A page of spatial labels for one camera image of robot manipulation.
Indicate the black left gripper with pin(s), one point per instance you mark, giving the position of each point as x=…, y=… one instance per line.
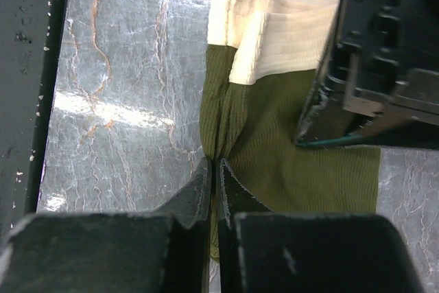
x=392, y=46

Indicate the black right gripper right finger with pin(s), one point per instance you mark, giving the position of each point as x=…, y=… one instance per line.
x=263, y=251

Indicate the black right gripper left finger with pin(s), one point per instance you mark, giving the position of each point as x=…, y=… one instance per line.
x=166, y=250

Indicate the olive green underwear cream waistband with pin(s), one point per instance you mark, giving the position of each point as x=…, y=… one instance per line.
x=261, y=59

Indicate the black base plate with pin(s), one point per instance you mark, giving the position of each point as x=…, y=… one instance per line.
x=31, y=37

